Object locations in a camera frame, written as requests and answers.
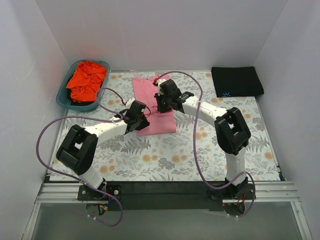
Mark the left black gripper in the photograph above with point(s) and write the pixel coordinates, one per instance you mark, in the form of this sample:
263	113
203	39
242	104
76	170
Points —
141	124

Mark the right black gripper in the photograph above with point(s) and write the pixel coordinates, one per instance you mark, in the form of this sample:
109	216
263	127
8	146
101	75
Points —
161	105

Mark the pink t shirt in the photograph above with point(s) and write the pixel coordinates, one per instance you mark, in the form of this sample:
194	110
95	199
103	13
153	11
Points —
160	123

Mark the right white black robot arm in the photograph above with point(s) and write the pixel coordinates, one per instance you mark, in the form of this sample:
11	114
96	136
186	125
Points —
232	131

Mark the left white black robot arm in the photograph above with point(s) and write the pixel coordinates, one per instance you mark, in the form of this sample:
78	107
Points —
79	145

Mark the floral table mat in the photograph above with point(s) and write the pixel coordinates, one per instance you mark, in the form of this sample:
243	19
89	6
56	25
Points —
191	153

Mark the orange t shirt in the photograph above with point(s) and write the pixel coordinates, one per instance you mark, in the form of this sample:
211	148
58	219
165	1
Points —
85	82

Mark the folded black t shirt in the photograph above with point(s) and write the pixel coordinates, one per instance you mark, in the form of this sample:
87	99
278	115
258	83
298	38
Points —
236	82

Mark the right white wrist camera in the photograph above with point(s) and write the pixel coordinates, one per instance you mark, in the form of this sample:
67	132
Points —
158	81

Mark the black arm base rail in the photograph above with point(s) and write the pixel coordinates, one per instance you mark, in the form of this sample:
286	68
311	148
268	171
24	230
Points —
175	195

